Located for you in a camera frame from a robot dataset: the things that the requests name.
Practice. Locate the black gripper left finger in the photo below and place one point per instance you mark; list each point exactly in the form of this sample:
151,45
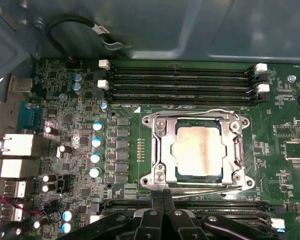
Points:
156,200

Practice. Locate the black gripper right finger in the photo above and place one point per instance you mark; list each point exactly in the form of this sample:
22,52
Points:
168,200

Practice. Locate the metal locking lever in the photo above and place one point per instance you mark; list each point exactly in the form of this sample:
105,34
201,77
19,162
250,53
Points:
202,193
185,112

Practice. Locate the metal socket cover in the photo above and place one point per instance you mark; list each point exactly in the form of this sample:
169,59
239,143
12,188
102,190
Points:
166,150

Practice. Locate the silver CPU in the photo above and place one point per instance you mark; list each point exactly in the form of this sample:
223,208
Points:
200,150

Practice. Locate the CPU socket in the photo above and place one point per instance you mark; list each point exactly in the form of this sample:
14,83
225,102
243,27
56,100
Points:
161,124

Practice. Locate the RAM slot with white clips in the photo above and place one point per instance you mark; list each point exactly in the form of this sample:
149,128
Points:
177,69
177,87
277,222

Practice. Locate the green motherboard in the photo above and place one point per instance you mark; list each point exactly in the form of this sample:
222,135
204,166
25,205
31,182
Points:
270,175

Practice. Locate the black PC case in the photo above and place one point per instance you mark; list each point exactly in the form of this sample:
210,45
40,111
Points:
165,25

